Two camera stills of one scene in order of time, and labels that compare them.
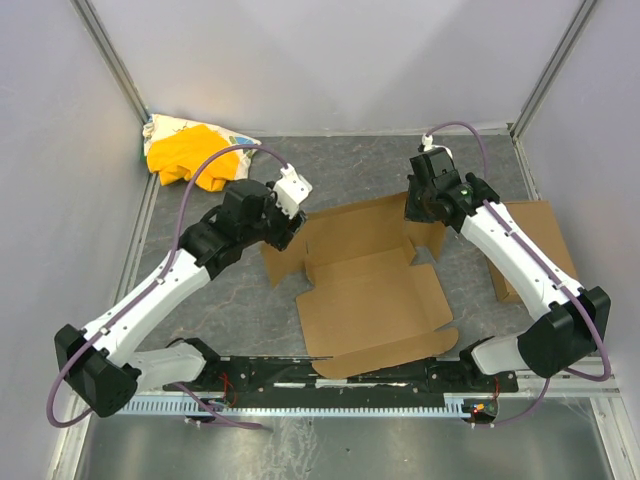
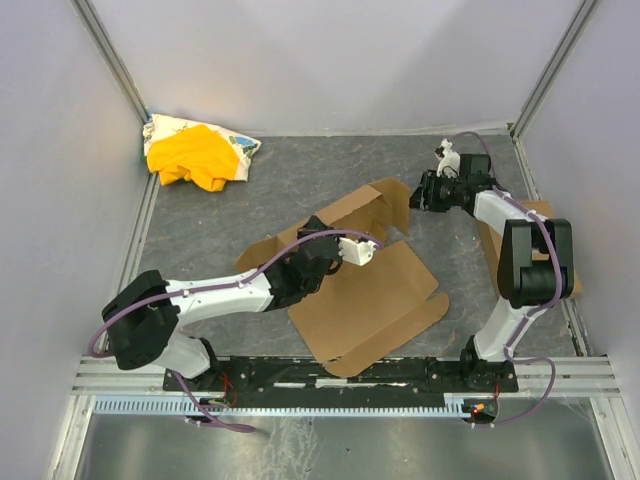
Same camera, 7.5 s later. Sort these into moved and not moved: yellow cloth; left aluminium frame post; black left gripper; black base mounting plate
Moved: black left gripper
Not moved: black base mounting plate; yellow cloth; left aluminium frame post
